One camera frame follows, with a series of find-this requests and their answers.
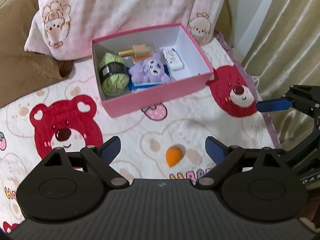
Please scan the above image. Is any pink checked pillow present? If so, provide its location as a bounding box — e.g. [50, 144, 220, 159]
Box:
[24, 0, 224, 60]

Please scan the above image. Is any small white sachet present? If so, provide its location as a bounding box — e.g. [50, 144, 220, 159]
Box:
[162, 47, 183, 71]

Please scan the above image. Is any gold beige perfume bottle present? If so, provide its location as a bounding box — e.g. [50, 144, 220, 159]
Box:
[118, 42, 154, 60]

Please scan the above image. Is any orange makeup sponge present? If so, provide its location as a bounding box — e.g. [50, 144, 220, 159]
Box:
[165, 146, 183, 167]

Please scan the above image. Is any beige satin curtain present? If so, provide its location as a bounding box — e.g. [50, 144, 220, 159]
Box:
[241, 0, 320, 151]

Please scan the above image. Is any pink cardboard box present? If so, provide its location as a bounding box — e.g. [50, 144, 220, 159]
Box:
[91, 23, 213, 118]

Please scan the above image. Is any purple plush toy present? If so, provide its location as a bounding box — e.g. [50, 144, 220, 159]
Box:
[128, 53, 171, 84]

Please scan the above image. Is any bear print blanket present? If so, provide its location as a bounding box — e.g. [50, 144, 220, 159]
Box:
[1, 33, 280, 233]

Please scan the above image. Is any green yarn ball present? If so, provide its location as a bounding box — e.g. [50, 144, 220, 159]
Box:
[98, 53, 129, 96]

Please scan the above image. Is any blue white packet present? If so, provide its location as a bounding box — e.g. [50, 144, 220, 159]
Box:
[127, 64, 170, 91]

